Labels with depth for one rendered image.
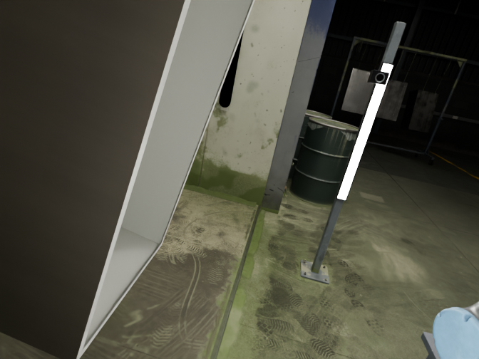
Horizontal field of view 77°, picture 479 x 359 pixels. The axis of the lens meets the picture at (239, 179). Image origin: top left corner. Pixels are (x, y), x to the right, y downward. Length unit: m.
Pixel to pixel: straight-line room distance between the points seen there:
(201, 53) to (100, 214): 0.69
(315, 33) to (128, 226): 2.04
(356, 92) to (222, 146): 5.17
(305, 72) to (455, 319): 2.20
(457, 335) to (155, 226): 1.09
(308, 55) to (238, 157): 1.06
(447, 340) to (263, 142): 2.21
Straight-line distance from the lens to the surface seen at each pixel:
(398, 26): 1.96
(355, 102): 7.57
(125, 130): 0.60
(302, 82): 2.70
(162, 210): 1.34
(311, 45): 2.71
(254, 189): 2.91
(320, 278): 2.28
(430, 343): 1.13
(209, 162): 2.92
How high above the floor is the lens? 1.27
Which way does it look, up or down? 21 degrees down
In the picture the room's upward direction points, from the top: 12 degrees clockwise
